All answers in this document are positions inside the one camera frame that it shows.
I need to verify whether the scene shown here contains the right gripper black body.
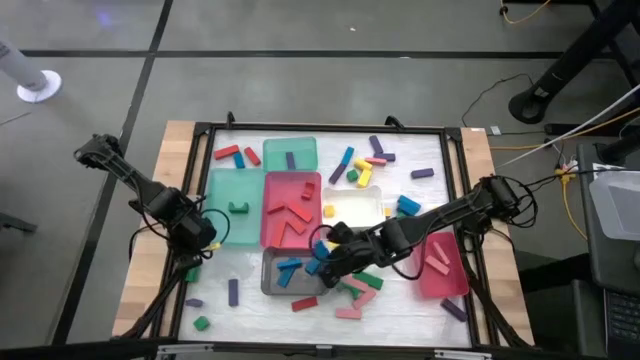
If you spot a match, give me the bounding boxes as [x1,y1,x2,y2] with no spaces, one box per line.
[331,227,402,274]

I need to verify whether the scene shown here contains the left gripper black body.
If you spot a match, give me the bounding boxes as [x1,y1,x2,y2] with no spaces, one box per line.
[168,212,220,256]

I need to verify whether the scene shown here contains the large teal plastic bin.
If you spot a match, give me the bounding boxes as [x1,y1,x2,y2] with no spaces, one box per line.
[204,168,265,247]

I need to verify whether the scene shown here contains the white plastic bin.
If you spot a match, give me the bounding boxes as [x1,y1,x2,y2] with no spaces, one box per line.
[321,185,385,232]

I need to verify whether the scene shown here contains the gray translucent plastic bin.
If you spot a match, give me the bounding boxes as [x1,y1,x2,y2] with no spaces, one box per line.
[260,246,330,297]

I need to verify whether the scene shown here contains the silver aluminium bar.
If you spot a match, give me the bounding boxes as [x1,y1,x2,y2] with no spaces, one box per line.
[433,349,494,360]
[157,343,214,357]

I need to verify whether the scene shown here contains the deep red plastic bin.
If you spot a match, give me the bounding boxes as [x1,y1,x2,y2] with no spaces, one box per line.
[410,230,471,300]

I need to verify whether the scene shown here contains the large pink-red plastic bin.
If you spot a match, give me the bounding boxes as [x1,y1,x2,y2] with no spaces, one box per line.
[259,171,324,250]

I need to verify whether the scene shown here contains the small teal plastic bin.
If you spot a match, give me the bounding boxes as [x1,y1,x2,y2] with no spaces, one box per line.
[262,136,319,174]

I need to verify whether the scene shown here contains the black floor object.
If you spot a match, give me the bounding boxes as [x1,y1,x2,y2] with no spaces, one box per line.
[0,212,39,234]

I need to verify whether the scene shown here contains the white pole stand round base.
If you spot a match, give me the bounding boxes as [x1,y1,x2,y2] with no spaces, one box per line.
[0,39,64,105]

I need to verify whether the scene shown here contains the black pole stand round base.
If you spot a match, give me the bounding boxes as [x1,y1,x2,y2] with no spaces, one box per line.
[508,0,640,125]

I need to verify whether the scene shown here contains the dark side table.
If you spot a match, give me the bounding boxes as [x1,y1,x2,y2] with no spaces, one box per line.
[577,143,640,360]

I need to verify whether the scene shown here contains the black power strip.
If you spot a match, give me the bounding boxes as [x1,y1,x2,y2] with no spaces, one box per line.
[543,122,601,137]

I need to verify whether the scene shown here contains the gray plastic tote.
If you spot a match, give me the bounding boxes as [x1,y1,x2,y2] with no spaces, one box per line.
[588,169,640,242]

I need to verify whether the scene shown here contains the black keyboard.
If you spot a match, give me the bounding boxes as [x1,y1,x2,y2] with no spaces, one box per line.
[603,289,640,346]

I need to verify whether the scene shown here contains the right gripper black cable loop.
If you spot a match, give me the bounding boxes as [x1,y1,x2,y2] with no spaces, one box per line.
[308,224,341,259]

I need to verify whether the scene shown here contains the gripper black cable loop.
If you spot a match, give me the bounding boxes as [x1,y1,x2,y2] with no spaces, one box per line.
[308,224,341,259]
[199,208,232,247]

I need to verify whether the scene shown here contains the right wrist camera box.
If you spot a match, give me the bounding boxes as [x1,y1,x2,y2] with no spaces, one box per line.
[327,221,354,246]

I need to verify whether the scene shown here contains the left gripper black cable loop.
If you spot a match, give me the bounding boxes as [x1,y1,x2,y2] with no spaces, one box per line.
[199,208,232,247]

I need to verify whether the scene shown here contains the black diagonal frame braces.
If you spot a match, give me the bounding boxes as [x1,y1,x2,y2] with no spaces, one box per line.
[457,239,534,349]
[112,254,201,341]

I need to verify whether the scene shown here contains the right arm black cables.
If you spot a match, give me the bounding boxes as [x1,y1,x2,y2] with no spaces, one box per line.
[497,167,601,231]

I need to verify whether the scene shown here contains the black floor cable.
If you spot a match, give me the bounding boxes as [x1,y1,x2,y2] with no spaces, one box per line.
[460,73,536,129]

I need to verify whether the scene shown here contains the yellow cable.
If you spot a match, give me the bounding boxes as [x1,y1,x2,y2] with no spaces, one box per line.
[499,0,551,25]
[489,107,640,151]
[553,168,589,241]

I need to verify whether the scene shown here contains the white cable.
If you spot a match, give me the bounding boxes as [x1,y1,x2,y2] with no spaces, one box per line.
[494,84,640,169]

